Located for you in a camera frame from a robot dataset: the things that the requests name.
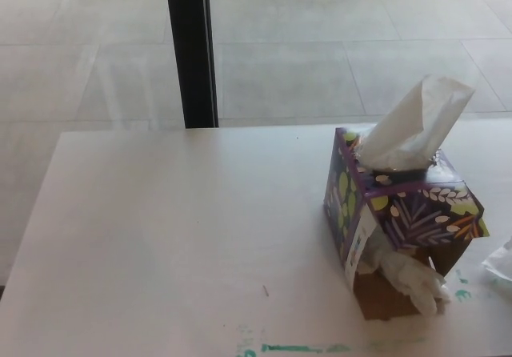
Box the black window frame post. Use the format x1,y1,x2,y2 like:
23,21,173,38
163,0,220,129

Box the purple floral tissue box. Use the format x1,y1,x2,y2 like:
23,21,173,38
322,126,490,321

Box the crumpled white tissue bundle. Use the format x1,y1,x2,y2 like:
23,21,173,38
358,247,452,316

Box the white tissue sheet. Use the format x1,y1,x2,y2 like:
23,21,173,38
355,74,477,173
482,239,512,287

